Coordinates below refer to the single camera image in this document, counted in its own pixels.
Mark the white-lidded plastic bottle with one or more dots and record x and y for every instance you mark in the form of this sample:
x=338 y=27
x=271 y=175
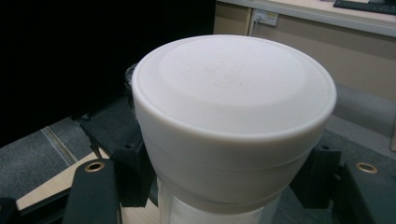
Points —
x=230 y=124

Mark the black plastic stand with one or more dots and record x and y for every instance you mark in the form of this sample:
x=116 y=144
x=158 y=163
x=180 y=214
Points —
x=112 y=124

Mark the light-coloured desk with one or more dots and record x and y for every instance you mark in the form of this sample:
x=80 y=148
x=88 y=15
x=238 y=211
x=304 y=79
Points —
x=311 y=14

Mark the white wall socket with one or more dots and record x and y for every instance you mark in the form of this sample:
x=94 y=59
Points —
x=266 y=17

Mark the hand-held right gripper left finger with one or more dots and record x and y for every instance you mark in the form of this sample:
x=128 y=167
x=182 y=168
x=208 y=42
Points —
x=134 y=177

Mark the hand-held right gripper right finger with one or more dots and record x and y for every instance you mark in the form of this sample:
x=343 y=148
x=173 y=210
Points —
x=319 y=177

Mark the black keyboard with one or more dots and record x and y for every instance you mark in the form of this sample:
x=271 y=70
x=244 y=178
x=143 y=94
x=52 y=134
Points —
x=367 y=6

